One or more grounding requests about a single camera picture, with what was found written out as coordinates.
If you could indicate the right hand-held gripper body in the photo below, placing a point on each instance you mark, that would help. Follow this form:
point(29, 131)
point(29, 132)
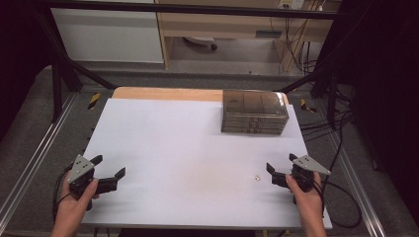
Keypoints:
point(305, 171)

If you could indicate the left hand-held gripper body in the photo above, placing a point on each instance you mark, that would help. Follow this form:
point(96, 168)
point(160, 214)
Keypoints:
point(80, 168)

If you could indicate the small white object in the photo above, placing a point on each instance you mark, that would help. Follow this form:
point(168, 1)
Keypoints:
point(257, 178)

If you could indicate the transparent brown drawer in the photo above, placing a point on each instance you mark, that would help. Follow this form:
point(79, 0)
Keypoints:
point(252, 130)

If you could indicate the transparent brown drawer box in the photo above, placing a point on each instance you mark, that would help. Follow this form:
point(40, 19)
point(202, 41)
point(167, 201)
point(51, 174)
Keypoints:
point(253, 105)

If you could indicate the person's right hand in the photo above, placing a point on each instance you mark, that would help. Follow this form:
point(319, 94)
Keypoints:
point(306, 200)

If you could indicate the person's left hand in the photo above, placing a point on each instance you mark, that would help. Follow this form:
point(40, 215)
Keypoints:
point(70, 205)

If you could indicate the yellow black tape strip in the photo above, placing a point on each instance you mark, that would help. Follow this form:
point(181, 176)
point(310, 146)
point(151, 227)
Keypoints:
point(306, 106)
point(94, 100)

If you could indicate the black metal stand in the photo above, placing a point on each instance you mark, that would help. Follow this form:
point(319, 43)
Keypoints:
point(326, 89)
point(62, 72)

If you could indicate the white table board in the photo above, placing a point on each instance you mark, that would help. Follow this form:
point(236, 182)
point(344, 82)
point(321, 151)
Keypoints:
point(184, 158)

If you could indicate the dark curtain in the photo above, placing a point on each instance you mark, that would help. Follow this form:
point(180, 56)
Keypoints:
point(385, 82)
point(16, 49)

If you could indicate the white cabinet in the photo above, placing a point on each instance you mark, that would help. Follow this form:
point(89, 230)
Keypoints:
point(108, 36)

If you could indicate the wooden desk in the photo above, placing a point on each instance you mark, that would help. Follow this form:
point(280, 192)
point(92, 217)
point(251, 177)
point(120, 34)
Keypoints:
point(230, 24)

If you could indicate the chair wheel base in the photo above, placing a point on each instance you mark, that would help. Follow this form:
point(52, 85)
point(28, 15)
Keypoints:
point(202, 40)

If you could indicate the white power strip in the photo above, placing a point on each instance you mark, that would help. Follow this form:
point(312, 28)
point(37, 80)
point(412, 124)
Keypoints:
point(291, 3)

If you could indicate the aluminium rail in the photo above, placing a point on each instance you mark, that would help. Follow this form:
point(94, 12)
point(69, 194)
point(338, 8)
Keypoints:
point(359, 194)
point(36, 161)

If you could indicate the black horizontal frame bar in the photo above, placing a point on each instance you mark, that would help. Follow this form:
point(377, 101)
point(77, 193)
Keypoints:
point(197, 10)

